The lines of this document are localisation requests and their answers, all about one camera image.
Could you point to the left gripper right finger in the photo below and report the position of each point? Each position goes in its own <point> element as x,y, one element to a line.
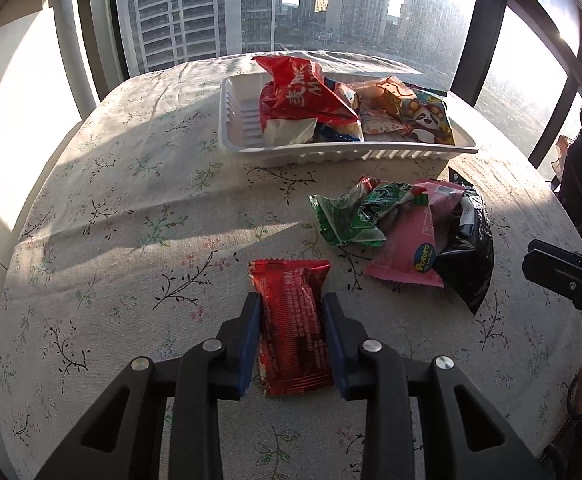
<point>344,336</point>

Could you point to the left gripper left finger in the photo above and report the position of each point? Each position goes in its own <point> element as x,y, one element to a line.
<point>240,339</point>

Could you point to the red small snack packet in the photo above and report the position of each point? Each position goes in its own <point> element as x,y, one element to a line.
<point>293,353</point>

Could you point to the green red snack packet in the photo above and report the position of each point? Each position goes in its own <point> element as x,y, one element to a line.
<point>356,216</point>

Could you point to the pink snack packet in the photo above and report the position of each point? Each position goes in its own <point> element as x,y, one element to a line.
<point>417,236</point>

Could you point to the black snack bag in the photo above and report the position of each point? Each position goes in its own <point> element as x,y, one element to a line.
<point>467,261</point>

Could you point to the blue bread snack packet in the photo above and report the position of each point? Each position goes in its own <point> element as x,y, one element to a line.
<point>338,133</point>

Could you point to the red white snack bag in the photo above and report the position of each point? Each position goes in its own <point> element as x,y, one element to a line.
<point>281,132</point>

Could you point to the blue panda chips bag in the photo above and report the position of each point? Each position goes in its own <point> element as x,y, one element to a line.
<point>425,113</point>

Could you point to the orange snack packet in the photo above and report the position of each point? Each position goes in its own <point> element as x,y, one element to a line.
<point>388,94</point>

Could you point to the large red snack bag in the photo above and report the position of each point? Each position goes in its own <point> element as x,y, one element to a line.
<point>298,90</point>

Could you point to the white red fruit packet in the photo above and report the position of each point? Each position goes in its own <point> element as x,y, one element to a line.
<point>375,122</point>

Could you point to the floral tablecloth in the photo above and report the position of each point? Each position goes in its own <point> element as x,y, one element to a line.
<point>139,244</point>

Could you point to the white plastic tray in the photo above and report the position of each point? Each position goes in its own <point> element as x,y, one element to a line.
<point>240,135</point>

